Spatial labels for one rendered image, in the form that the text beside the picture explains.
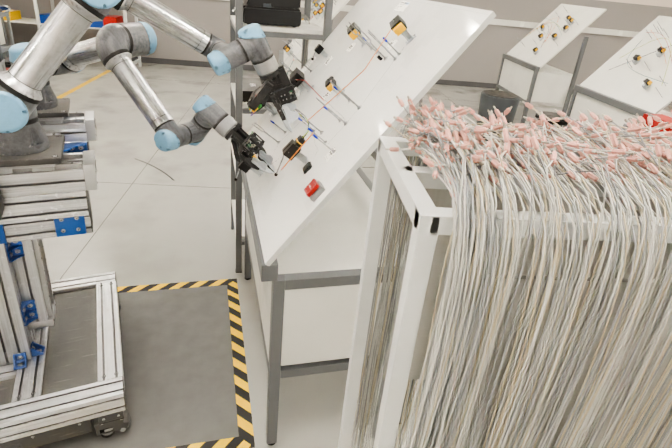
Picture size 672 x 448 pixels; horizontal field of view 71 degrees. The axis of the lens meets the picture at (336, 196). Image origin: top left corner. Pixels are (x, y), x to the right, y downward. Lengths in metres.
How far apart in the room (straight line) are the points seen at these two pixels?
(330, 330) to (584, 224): 1.19
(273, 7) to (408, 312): 2.09
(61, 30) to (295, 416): 1.68
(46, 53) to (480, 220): 1.19
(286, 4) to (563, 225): 2.11
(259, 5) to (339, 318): 1.62
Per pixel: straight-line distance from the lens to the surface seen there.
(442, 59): 1.49
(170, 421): 2.27
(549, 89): 7.25
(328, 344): 1.82
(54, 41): 1.49
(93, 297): 2.63
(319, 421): 2.24
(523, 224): 0.72
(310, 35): 2.58
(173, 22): 1.63
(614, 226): 0.77
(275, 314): 1.68
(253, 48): 1.56
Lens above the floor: 1.73
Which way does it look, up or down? 25 degrees down
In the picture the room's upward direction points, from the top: 6 degrees clockwise
